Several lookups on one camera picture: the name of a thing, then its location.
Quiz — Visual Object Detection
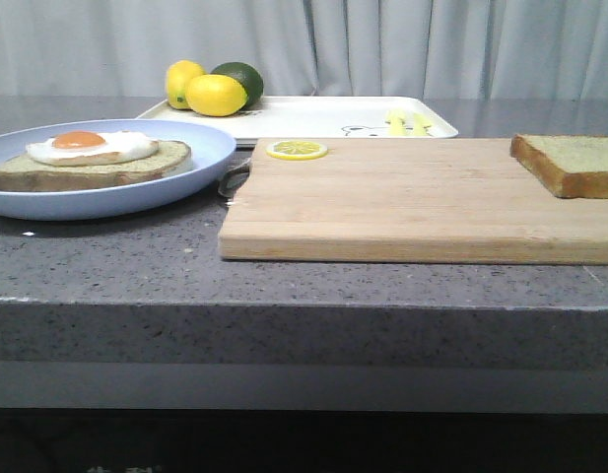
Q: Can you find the green lime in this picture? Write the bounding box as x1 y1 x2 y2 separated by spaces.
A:
211 61 264 109

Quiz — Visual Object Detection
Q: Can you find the blue round plate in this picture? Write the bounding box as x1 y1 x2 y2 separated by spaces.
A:
0 118 236 221

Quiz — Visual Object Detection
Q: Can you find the white bear tray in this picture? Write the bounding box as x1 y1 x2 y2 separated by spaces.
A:
139 96 458 148

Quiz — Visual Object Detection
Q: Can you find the yellow plastic knife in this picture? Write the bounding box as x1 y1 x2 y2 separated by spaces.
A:
411 112 432 137

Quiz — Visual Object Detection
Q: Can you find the wooden cutting board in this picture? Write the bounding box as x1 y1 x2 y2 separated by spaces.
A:
218 138 608 265

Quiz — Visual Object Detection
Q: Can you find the yellow plastic fork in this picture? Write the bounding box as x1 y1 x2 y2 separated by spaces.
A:
385 108 408 137

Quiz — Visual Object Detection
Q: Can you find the bread slice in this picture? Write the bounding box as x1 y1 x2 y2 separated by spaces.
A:
0 140 193 192
509 134 608 199

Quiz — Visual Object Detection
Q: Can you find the yellow lemon front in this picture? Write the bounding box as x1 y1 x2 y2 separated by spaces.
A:
185 74 248 117

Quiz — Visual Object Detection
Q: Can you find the yellow lemon back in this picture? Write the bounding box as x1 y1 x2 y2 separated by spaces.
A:
166 59 205 109

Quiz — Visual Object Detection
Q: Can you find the metal cutting board handle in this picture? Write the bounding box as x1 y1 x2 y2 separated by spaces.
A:
218 163 250 199

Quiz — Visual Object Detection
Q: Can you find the fried egg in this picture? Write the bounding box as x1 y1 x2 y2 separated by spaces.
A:
26 130 159 167

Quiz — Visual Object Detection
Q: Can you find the grey curtain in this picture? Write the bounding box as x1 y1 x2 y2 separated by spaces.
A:
0 1 608 100

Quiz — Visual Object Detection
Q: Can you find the yellow lemon slice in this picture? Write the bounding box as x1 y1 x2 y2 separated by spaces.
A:
265 140 328 161

